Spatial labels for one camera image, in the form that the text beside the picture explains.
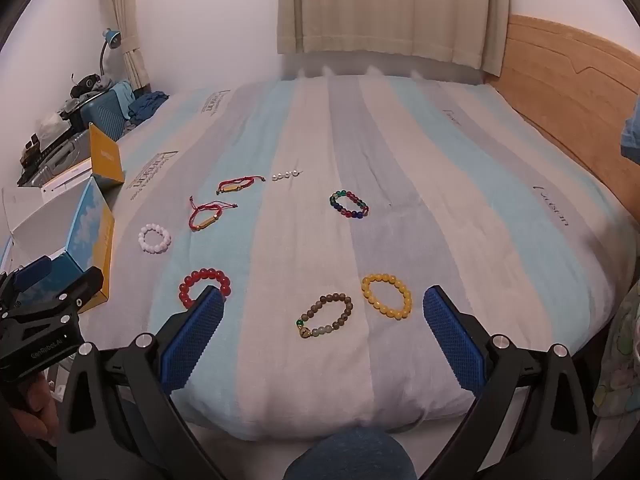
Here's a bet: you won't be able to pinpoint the blue suitcase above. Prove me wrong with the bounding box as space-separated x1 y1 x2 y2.
79 92 126 144

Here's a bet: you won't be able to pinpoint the cartoon printed cloth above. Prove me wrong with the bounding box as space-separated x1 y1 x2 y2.
592 282 640 420

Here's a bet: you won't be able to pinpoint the red cord bracelet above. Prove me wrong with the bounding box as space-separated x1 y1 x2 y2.
188 195 238 233
216 175 266 196

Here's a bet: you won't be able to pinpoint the white bead bracelet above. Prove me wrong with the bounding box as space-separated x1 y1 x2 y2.
138 225 172 256

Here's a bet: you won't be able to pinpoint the yellow bead bracelet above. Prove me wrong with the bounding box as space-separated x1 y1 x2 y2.
361 273 414 320

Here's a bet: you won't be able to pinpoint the blue desk lamp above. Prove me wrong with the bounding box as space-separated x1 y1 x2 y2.
97 28 124 79

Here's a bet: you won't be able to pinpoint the white cardboard box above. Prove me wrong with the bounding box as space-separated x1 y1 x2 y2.
40 157 94 196

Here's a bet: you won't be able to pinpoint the beige window curtain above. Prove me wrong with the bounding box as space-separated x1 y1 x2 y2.
277 0 512 72

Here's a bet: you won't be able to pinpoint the beige side curtain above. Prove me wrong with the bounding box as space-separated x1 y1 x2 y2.
100 0 152 92

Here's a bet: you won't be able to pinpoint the red bead bracelet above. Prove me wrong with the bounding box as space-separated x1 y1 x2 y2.
178 268 233 310

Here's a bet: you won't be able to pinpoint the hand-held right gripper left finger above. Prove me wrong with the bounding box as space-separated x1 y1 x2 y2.
56 284 226 480

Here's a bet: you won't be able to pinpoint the multicolour bead bracelet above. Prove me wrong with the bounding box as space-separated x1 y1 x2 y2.
329 189 371 221

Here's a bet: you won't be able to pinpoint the wooden headboard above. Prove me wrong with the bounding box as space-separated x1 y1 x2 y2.
486 14 640 213

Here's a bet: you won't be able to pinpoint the striped blanket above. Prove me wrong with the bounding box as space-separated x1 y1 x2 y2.
75 74 632 442

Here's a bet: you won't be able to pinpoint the light blue cloth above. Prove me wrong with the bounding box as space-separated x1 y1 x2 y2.
112 81 137 120

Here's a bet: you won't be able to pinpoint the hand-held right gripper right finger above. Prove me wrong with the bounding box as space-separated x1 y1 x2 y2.
422 285 593 480

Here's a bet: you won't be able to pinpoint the person's leg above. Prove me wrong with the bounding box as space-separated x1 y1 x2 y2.
284 427 417 480

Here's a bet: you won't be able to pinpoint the black headphones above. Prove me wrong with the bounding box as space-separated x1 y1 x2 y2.
69 74 102 99

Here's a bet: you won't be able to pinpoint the yellow cardboard lid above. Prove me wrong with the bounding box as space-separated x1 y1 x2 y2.
88 122 126 189

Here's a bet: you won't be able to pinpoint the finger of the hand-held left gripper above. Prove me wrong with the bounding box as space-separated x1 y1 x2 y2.
20 266 105 323
0 256 54 311

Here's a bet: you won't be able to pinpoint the brown bead bracelet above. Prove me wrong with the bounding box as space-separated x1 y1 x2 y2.
296 293 353 340

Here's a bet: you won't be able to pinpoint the person's left hand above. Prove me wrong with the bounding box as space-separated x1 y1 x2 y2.
12 375 65 461

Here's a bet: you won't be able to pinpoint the dark blue clothes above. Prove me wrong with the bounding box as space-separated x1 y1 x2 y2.
127 90 171 124

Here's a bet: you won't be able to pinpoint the grey hard case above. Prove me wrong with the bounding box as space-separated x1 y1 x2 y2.
16 134 92 187

